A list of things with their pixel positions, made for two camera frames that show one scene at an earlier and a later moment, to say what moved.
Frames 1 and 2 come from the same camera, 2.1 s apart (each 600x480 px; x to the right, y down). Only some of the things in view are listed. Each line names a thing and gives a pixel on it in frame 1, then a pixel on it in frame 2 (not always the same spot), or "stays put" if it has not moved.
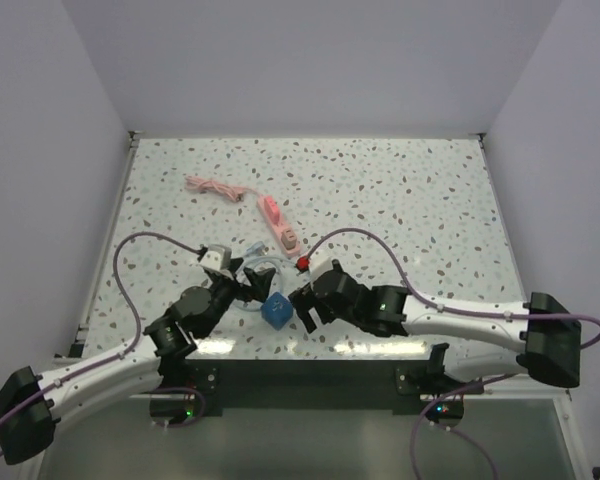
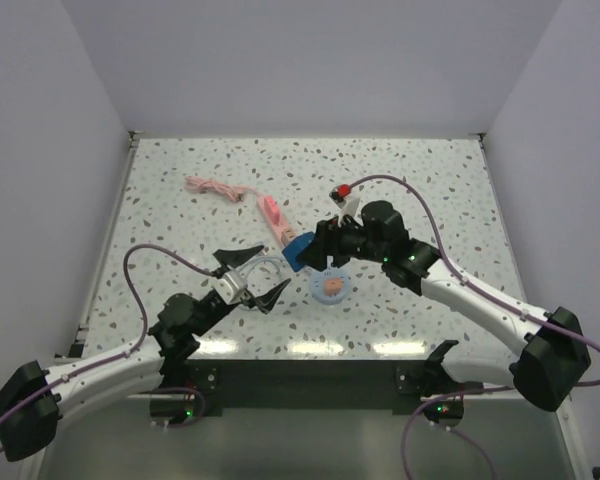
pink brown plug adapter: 289,239 stays put
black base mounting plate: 403,385 stays put
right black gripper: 303,299 -> 326,231
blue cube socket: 277,309 -> 290,250
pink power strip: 269,207 stays put
